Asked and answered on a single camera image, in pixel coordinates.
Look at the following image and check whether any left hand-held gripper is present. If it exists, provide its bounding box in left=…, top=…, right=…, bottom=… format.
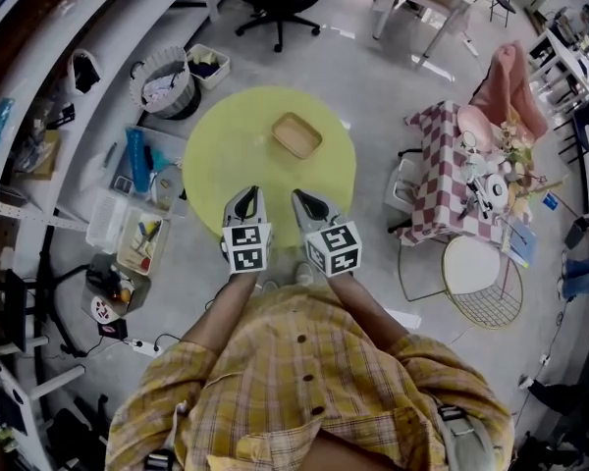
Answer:
left=219, top=185, right=275, bottom=276

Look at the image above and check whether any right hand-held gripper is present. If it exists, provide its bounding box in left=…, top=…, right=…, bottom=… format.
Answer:
left=291, top=188, right=364, bottom=279

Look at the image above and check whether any person's left forearm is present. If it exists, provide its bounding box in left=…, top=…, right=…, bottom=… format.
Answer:
left=180, top=268, right=262, bottom=358

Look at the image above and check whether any person's right forearm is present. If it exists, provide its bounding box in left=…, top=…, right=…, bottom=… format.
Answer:
left=323, top=271, right=409, bottom=358

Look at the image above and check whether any round yellow table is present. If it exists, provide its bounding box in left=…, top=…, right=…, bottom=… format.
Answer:
left=182, top=85, right=358, bottom=250

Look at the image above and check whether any person's white shoe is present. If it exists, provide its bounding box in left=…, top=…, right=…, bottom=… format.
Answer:
left=293, top=261, right=316, bottom=288

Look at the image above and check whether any beige rectangular tray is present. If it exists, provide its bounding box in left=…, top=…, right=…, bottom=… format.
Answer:
left=270, top=111, right=324, bottom=161

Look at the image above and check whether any white stool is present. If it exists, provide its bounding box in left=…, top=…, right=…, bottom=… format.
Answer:
left=384, top=156, right=422, bottom=217

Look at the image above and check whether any beige bin of tools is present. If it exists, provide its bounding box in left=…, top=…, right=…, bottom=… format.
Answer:
left=116, top=206, right=171, bottom=278

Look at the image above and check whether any clear plastic storage box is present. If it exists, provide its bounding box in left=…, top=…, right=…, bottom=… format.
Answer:
left=109, top=124, right=188, bottom=216

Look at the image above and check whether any pink checkered tablecloth table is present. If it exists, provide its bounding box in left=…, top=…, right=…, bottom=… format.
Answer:
left=402, top=99, right=532, bottom=248

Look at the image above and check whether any white perforated basket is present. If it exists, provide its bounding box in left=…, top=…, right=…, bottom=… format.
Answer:
left=84, top=190, right=130, bottom=255

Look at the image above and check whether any grey ribbed laundry basket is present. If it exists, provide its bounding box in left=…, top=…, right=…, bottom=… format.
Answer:
left=129, top=45, right=201, bottom=121

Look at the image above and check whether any white storage bin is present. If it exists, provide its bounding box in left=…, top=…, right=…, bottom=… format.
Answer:
left=186, top=42, right=232, bottom=91

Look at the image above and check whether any grey box of items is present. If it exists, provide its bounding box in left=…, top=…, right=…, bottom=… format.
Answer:
left=80, top=252, right=153, bottom=319

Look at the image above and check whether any white power strip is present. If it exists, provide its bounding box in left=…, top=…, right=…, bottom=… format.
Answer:
left=129, top=338, right=164, bottom=358

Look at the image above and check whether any yellow plaid shirt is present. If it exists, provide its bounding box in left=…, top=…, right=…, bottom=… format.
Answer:
left=105, top=282, right=516, bottom=471

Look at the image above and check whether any pink plate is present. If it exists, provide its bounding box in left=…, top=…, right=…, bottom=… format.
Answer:
left=456, top=104, right=495, bottom=152

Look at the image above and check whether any white round dish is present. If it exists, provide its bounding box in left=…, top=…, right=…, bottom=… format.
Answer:
left=484, top=173, right=510, bottom=211

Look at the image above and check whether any stack of papers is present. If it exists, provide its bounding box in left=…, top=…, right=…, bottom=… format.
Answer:
left=499, top=215, right=540, bottom=270

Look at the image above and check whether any white metal shelf rack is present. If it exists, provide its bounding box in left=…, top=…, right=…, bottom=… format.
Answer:
left=0, top=0, right=237, bottom=274

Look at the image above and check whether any flower bouquet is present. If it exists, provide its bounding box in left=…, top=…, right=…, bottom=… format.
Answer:
left=499, top=119, right=537, bottom=188

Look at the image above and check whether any pink cloth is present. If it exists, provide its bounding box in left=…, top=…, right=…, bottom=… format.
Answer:
left=469, top=40, right=550, bottom=140

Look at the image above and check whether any white desk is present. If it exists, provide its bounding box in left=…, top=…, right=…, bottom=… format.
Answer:
left=538, top=26, right=589, bottom=113

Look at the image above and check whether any gold wire chair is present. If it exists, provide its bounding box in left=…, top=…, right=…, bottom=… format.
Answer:
left=440, top=235, right=525, bottom=332

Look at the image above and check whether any grey backpack strap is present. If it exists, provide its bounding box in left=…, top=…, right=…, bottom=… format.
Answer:
left=435, top=403, right=498, bottom=471

